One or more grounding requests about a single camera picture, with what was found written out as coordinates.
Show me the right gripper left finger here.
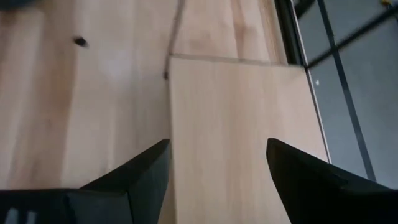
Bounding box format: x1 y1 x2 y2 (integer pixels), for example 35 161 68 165
0 139 172 224

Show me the black metal table frame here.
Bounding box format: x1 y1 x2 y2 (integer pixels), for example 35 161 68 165
275 0 317 67

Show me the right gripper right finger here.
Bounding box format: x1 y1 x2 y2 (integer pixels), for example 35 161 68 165
266 138 398 224

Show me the wooden shelf with wire ends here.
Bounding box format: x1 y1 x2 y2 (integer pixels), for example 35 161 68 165
163 0 332 224

